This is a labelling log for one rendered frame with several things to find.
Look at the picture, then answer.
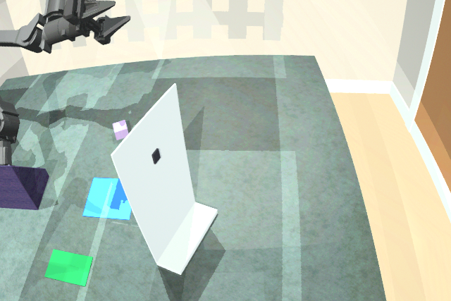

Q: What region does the pale grey panel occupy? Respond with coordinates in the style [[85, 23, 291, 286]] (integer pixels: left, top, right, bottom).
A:
[[111, 83, 217, 275]]

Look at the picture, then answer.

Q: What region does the green flat square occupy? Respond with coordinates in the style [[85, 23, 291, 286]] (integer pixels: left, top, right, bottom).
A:
[[44, 249, 93, 287]]

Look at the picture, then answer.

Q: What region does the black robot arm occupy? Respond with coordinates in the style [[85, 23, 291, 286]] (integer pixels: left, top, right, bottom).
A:
[[0, 0, 65, 166]]

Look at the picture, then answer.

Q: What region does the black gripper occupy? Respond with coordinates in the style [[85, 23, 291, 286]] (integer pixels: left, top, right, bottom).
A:
[[58, 0, 131, 45]]

